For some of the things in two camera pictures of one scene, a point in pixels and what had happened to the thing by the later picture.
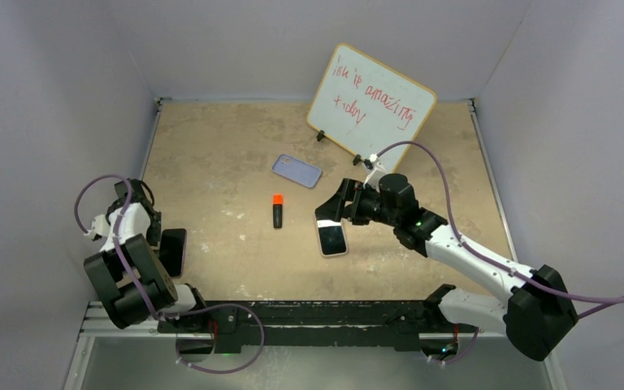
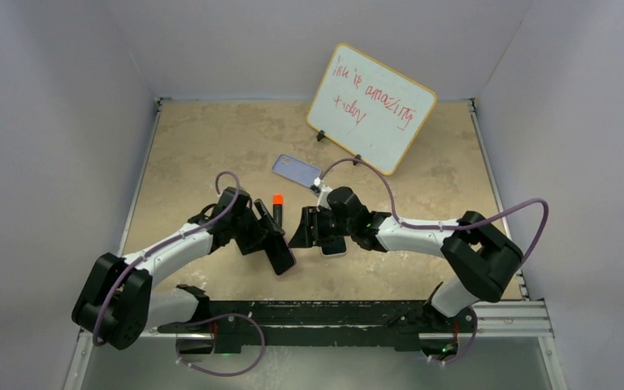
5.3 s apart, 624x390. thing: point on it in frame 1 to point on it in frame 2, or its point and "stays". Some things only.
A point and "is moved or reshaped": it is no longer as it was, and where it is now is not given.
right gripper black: (349, 191) to (308, 236)
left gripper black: (155, 234) to (259, 230)
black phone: (332, 240) stays
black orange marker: (277, 210) stays
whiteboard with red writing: (365, 106) stays
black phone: (172, 250) is moved or reshaped
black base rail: (398, 324) stays
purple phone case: (296, 170) stays
